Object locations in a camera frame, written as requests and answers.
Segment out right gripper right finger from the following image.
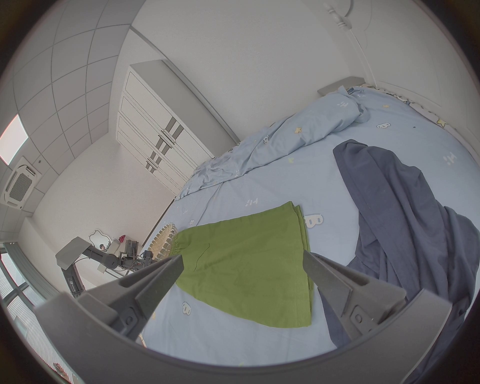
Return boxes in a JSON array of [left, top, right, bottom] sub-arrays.
[[302, 250, 408, 344]]

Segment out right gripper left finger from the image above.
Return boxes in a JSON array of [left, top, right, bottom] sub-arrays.
[[80, 255, 185, 341]]

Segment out green shorts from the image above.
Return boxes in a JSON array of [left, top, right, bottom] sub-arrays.
[[174, 201, 314, 329]]

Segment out round woven basket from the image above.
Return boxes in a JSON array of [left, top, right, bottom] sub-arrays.
[[147, 223, 179, 260]]

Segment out dark blue garment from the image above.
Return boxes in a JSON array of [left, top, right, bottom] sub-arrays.
[[324, 139, 480, 380]]

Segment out bed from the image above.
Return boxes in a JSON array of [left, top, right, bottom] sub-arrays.
[[139, 76, 480, 368]]

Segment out window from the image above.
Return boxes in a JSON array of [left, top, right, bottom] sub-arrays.
[[0, 242, 80, 384]]

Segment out white wardrobe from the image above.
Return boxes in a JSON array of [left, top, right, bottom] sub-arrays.
[[116, 60, 215, 196]]

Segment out ceiling air conditioner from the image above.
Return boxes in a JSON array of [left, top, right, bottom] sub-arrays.
[[2, 155, 43, 209]]

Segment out pale blue quilt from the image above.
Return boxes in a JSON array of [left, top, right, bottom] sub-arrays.
[[180, 85, 370, 199]]

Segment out square ceiling light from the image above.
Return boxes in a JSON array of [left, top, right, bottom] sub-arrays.
[[0, 114, 29, 166]]

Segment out grey bedside table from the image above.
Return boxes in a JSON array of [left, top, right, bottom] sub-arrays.
[[318, 76, 367, 97]]

